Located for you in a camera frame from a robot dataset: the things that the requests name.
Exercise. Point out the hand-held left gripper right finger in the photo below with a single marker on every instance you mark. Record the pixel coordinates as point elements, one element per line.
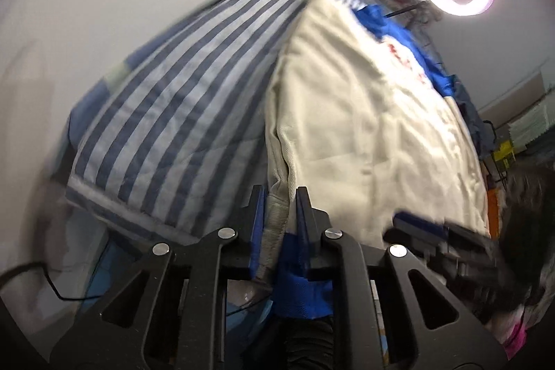
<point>302,222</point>

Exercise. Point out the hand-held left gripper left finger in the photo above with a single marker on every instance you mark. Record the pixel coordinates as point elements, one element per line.
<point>256,222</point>

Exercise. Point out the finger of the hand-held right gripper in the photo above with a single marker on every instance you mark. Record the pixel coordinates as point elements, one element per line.
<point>418,229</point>

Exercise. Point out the beige and blue work jacket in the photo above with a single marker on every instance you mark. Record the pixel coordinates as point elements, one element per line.
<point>368,114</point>

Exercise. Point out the yellow box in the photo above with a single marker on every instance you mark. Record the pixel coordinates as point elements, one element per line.
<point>503,155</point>

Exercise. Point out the dark blue cloth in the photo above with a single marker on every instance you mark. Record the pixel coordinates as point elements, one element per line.
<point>472,114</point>

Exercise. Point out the blue white striped quilt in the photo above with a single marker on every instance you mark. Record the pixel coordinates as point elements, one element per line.
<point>173,92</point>

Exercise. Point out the black tripod light stand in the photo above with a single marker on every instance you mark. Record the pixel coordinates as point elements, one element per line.
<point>405,9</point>

